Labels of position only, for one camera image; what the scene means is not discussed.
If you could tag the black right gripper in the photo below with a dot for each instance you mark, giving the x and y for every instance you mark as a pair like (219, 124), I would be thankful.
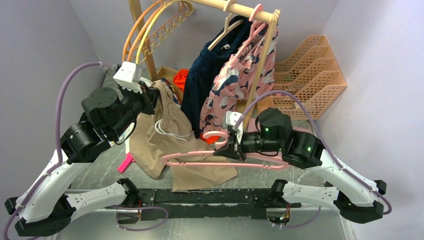
(231, 151)

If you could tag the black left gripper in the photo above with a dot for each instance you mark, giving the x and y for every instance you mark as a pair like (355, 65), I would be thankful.
(151, 96)

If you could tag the beige drawstring shorts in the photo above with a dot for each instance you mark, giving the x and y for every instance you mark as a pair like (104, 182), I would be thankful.
(167, 132)

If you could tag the pink notched hanger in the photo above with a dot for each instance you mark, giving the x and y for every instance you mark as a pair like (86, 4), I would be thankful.
(192, 152)

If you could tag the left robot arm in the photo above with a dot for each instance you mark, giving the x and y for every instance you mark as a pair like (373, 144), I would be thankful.
(45, 209)

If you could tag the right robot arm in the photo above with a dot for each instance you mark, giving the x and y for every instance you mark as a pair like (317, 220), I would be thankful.
(353, 196)

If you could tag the peach notched hanger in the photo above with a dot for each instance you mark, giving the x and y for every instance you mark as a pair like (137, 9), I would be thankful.
(147, 40)

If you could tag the cream hanger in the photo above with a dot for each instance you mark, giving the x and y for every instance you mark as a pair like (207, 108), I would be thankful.
(228, 27)

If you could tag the pink hanger with garment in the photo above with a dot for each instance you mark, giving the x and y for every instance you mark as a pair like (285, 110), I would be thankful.
(255, 28)

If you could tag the colourful patterned garment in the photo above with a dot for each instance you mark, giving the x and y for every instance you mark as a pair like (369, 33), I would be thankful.
(170, 87)

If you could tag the pink clipboard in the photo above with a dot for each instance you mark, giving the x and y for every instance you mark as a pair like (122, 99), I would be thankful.
(253, 125)

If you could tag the orange mesh garment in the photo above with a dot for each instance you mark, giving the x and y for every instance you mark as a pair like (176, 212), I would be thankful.
(180, 79)

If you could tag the pink clothes clip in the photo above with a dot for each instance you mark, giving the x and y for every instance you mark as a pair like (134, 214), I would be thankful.
(126, 163)

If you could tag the pink shark print garment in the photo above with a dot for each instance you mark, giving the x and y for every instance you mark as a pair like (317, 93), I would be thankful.
(253, 72)

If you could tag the navy blue hanging garment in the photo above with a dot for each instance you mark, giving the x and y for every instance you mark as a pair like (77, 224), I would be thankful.
(206, 67)

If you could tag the peach mesh file organizer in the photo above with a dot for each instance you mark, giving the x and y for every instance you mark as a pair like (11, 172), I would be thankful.
(312, 74)

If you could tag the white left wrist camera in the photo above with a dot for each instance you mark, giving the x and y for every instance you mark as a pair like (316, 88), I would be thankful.
(128, 76)

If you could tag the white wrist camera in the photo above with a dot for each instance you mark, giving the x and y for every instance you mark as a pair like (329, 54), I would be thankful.
(230, 119)
(128, 76)

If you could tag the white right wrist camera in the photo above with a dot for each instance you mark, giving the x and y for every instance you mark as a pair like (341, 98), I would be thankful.
(230, 119)

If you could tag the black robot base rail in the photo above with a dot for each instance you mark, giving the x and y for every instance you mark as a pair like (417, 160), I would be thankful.
(158, 203)

